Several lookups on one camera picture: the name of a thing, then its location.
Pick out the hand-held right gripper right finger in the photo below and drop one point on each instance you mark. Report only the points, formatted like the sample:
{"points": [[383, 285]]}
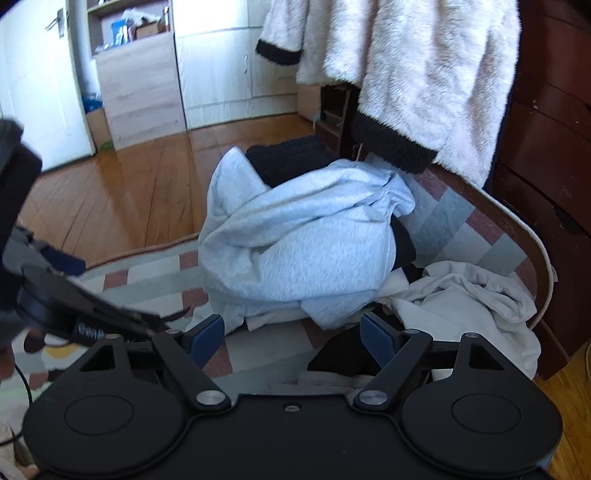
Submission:
{"points": [[376, 334]]}

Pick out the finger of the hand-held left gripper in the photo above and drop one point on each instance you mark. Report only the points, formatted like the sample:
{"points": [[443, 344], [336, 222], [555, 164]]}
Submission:
{"points": [[67, 263], [120, 316]]}

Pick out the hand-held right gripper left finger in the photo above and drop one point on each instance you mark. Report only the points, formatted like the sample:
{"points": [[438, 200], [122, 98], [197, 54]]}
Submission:
{"points": [[207, 334]]}

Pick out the black cloth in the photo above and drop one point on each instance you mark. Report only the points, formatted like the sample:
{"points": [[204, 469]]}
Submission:
{"points": [[346, 353]]}

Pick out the white garment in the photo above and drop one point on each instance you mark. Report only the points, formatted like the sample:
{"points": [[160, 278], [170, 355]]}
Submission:
{"points": [[461, 300]]}

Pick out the green floor item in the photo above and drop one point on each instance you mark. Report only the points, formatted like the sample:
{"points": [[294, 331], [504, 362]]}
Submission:
{"points": [[104, 146]]}

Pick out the cardboard box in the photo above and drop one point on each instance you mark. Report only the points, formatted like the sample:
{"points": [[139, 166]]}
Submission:
{"points": [[150, 30], [98, 127]]}

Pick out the checkered red grey tablecloth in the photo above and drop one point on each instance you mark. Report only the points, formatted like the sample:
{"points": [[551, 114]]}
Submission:
{"points": [[461, 221]]}

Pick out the blue plastic bag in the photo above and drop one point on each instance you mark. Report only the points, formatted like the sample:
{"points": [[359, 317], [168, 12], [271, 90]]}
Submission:
{"points": [[91, 102]]}

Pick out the white door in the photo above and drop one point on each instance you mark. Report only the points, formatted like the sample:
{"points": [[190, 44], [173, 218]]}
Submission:
{"points": [[41, 92]]}

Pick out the light wood shelf cabinet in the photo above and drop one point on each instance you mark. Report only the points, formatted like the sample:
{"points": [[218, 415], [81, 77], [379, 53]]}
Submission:
{"points": [[134, 92]]}

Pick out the black knit garment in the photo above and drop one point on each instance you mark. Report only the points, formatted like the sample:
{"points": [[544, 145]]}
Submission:
{"points": [[288, 159]]}

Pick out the grey pipe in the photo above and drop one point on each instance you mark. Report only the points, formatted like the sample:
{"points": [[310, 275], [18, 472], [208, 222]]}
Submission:
{"points": [[83, 46]]}

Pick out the dark wooden stool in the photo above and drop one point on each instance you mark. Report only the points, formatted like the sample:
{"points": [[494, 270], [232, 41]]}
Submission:
{"points": [[334, 120]]}

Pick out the blue and white box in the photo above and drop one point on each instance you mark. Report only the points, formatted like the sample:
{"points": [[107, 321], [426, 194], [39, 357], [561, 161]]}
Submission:
{"points": [[120, 33]]}

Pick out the light wood wardrobe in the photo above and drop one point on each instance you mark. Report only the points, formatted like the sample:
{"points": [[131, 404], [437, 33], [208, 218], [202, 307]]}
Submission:
{"points": [[221, 69]]}

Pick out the dark wooden dresser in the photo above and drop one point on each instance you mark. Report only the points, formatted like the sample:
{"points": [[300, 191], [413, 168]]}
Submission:
{"points": [[545, 138]]}

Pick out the fluffy white robe black cuffs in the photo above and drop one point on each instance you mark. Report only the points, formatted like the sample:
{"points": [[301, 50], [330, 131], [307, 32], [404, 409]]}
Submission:
{"points": [[415, 69]]}

